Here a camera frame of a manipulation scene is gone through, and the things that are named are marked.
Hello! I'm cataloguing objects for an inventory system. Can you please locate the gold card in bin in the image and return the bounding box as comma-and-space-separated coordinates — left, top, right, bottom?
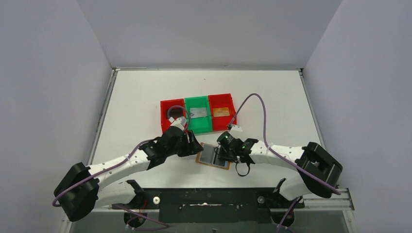
212, 107, 230, 117

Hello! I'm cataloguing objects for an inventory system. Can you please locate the red bin with black card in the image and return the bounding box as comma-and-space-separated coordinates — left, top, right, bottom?
160, 99, 187, 132

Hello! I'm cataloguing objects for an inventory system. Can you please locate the black card in bin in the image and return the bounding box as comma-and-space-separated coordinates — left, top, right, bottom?
166, 108, 184, 118

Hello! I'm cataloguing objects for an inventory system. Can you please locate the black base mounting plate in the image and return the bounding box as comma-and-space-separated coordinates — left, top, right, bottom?
119, 187, 292, 223

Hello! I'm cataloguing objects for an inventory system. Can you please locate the red bin with gold card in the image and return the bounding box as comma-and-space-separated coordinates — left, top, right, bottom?
208, 93, 236, 131

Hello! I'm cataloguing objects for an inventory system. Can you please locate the silver card in bin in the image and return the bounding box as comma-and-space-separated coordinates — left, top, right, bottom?
189, 107, 208, 118

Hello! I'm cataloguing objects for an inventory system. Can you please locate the yellow leather card holder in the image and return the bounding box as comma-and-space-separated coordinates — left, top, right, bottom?
195, 143, 230, 170

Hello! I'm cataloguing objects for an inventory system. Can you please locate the aluminium frame rail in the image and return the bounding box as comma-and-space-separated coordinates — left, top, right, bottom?
66, 188, 355, 213

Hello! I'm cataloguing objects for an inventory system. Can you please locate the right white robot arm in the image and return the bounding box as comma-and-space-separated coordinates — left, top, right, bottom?
217, 132, 343, 207

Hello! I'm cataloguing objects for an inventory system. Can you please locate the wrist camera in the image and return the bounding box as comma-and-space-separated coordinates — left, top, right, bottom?
227, 124, 243, 133
169, 116, 187, 131

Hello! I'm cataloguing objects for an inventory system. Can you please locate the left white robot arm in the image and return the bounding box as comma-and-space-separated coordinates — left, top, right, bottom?
52, 126, 203, 222

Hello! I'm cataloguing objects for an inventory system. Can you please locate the green plastic bin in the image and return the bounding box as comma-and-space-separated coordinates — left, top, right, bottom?
184, 96, 212, 133

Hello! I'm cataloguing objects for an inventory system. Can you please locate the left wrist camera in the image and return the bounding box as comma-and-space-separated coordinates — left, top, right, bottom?
169, 116, 187, 131

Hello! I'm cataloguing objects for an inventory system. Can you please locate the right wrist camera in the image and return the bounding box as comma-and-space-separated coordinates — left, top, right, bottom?
227, 124, 243, 133

